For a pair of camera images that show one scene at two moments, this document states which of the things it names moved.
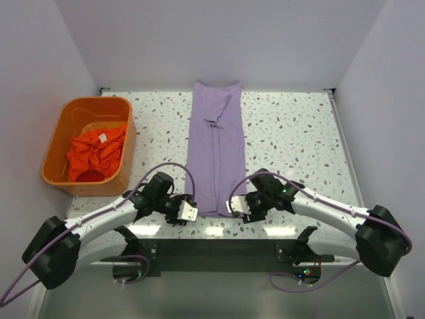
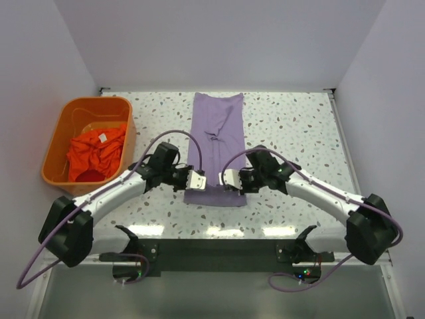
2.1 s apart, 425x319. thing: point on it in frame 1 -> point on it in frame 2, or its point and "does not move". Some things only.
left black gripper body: [169, 207] -> [176, 177]
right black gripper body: [259, 205] -> [251, 181]
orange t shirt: [92, 155] does not move
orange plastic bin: [92, 148] does not move
